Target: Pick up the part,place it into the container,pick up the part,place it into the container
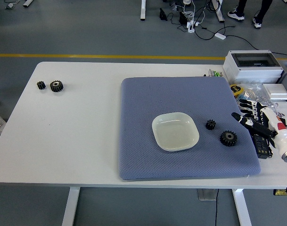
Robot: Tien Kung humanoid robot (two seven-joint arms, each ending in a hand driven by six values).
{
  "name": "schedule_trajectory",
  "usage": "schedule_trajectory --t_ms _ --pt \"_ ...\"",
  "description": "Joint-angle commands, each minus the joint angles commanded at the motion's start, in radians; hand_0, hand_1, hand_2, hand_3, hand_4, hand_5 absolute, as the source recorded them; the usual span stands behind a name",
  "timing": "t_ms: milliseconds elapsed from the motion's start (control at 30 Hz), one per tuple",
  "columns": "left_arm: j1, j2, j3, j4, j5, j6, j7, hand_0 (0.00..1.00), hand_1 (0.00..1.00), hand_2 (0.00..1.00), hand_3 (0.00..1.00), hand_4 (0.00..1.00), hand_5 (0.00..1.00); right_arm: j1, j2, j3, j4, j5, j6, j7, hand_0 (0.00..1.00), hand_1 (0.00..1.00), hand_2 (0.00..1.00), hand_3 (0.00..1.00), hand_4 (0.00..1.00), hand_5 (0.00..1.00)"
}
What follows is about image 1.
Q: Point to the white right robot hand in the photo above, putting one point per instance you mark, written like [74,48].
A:
[268,117]

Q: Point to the large black gear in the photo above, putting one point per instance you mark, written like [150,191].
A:
[228,140]
[56,87]

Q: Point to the small black gear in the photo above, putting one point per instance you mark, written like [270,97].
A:
[41,85]
[210,124]

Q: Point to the yellow and black board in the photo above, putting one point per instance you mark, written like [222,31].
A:
[281,192]

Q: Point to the clear bag of parts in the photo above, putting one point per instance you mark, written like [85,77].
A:
[254,91]

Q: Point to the black digital meter module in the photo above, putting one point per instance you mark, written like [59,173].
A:
[261,147]

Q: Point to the green terminal connectors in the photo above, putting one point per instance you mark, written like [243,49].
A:
[215,73]

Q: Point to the white power adapter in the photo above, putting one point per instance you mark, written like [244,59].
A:
[220,36]

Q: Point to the white square dish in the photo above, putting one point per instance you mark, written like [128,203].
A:
[174,131]

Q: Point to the white background table leg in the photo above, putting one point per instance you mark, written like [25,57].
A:
[218,10]
[143,9]

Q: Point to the white power strip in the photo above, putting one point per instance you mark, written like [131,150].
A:
[192,26]

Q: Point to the blue-grey quilted mat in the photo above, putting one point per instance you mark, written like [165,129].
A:
[145,117]

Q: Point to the black charger block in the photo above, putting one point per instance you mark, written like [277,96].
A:
[182,17]

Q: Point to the black stand on floor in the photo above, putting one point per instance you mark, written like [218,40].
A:
[162,14]

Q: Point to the white background table foot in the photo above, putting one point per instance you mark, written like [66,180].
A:
[27,2]

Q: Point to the grey floor item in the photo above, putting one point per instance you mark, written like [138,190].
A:
[11,5]

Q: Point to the white switch panel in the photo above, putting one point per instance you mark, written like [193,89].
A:
[276,90]

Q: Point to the grey electrical enclosure box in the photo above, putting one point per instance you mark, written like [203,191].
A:
[251,73]

